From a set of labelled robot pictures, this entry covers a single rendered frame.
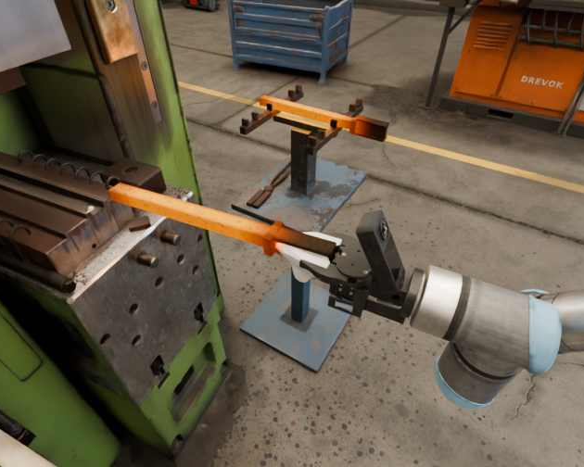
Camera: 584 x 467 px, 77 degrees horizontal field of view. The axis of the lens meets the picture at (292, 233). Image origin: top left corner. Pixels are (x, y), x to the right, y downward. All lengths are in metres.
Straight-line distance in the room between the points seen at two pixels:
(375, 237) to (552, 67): 3.44
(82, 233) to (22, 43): 0.33
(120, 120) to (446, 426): 1.48
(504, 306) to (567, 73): 3.40
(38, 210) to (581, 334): 0.94
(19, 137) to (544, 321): 1.26
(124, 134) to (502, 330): 0.90
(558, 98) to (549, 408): 2.69
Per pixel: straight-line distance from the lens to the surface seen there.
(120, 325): 0.91
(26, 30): 0.71
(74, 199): 0.89
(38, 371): 1.12
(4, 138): 1.27
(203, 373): 1.48
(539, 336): 0.53
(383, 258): 0.47
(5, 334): 1.01
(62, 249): 0.81
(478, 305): 0.51
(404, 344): 1.76
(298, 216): 1.11
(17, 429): 1.13
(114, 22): 0.98
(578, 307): 0.64
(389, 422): 1.59
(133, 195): 0.70
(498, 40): 3.80
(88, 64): 1.00
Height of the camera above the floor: 1.44
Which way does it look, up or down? 42 degrees down
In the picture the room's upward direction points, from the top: straight up
